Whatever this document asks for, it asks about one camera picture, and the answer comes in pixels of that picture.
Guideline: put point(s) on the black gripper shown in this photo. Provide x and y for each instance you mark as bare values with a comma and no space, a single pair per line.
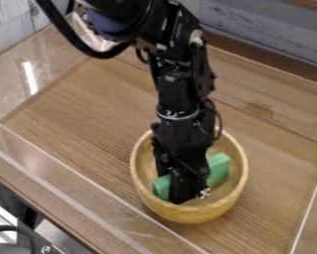
181,143

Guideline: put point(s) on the green rectangular block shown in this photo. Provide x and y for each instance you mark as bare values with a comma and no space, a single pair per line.
219,163

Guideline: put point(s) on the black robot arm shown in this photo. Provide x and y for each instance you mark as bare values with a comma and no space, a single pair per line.
166,34

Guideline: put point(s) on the light wooden bowl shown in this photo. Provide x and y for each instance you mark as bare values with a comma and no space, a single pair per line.
198,209

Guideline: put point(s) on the clear acrylic tray wall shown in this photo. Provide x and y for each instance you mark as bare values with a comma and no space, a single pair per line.
87,211

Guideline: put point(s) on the black metal table frame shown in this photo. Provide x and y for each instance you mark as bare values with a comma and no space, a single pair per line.
43,234

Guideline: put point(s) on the clear acrylic corner bracket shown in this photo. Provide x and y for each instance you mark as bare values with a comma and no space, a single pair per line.
94,40

